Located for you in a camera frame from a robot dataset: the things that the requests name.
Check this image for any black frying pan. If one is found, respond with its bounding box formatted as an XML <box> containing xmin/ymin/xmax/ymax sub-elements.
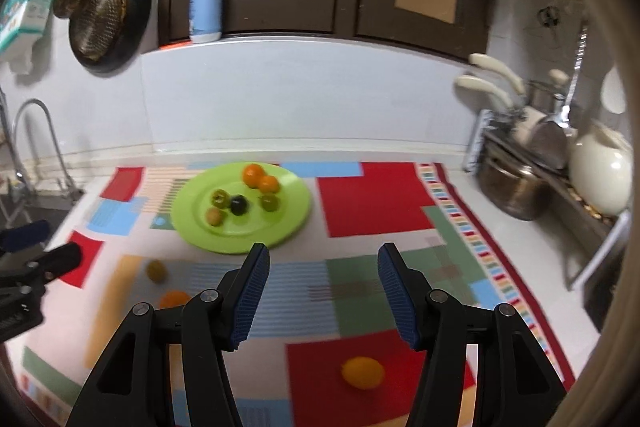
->
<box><xmin>67</xmin><ymin>0</ymin><xmax>152</xmax><ymax>74</ymax></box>

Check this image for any stainless steel pot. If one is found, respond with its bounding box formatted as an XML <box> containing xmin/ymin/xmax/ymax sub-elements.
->
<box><xmin>477</xmin><ymin>152</ymin><xmax>553</xmax><ymax>222</ymax></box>

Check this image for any metal dish rack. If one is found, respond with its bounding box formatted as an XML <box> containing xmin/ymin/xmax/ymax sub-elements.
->
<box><xmin>465</xmin><ymin>109</ymin><xmax>633</xmax><ymax>293</ymax></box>

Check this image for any stainless steel sink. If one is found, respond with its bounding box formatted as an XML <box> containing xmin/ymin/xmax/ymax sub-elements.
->
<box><xmin>0</xmin><ymin>189</ymin><xmax>86</xmax><ymax>253</ymax></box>

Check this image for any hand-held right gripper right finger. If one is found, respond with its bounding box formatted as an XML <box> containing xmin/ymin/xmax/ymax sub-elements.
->
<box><xmin>377</xmin><ymin>243</ymin><xmax>568</xmax><ymax>427</ymax></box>

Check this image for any white-handled knife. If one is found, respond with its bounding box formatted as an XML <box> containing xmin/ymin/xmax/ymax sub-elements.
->
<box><xmin>454</xmin><ymin>75</ymin><xmax>511</xmax><ymax>112</ymax></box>
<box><xmin>468</xmin><ymin>53</ymin><xmax>526</xmax><ymax>95</ymax></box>

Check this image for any large chrome faucet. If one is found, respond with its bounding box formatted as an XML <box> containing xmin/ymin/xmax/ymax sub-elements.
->
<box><xmin>0</xmin><ymin>92</ymin><xmax>28</xmax><ymax>228</ymax></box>

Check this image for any metal skimmer ladle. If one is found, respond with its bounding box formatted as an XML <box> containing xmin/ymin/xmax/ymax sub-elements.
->
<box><xmin>529</xmin><ymin>24</ymin><xmax>589</xmax><ymax>171</ymax></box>

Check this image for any green tissue paper pack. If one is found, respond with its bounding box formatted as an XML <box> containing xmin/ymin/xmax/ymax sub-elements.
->
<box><xmin>0</xmin><ymin>0</ymin><xmax>68</xmax><ymax>75</ymax></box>

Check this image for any small steel saucepan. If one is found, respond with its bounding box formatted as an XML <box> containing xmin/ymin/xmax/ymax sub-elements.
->
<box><xmin>525</xmin><ymin>69</ymin><xmax>576</xmax><ymax>118</ymax></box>

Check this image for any white rice paddle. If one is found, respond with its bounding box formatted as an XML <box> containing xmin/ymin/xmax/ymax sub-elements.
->
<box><xmin>601</xmin><ymin>67</ymin><xmax>629</xmax><ymax>115</ymax></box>

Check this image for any green plate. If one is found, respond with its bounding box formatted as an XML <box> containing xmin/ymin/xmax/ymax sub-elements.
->
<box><xmin>171</xmin><ymin>162</ymin><xmax>313</xmax><ymax>255</ymax></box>

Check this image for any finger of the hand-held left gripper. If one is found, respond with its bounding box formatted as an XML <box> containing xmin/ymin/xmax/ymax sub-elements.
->
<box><xmin>0</xmin><ymin>220</ymin><xmax>51</xmax><ymax>254</ymax></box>
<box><xmin>25</xmin><ymin>241</ymin><xmax>83</xmax><ymax>284</ymax></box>

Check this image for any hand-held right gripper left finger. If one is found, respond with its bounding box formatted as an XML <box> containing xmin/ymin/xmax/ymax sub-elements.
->
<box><xmin>65</xmin><ymin>242</ymin><xmax>271</xmax><ymax>427</ymax></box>

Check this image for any thin gooseneck faucet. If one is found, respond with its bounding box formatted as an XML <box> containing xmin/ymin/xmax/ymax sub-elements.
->
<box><xmin>11</xmin><ymin>99</ymin><xmax>83</xmax><ymax>202</ymax></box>

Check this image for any white ceramic teapot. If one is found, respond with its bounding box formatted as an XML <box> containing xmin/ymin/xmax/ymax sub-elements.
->
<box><xmin>568</xmin><ymin>122</ymin><xmax>633</xmax><ymax>215</ymax></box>

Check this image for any colourful patchwork cloth mat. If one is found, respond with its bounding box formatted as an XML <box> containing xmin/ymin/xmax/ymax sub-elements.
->
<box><xmin>20</xmin><ymin>162</ymin><xmax>576</xmax><ymax>427</ymax></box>

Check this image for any large orange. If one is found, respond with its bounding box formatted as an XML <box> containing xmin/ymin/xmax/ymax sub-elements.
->
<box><xmin>159</xmin><ymin>290</ymin><xmax>193</xmax><ymax>309</ymax></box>

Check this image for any brass colander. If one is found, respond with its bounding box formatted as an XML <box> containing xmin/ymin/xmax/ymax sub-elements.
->
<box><xmin>70</xmin><ymin>0</ymin><xmax>126</xmax><ymax>60</ymax></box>

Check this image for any orange with stem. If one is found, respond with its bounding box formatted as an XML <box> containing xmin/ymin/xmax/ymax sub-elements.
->
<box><xmin>242</xmin><ymin>163</ymin><xmax>266</xmax><ymax>188</ymax></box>

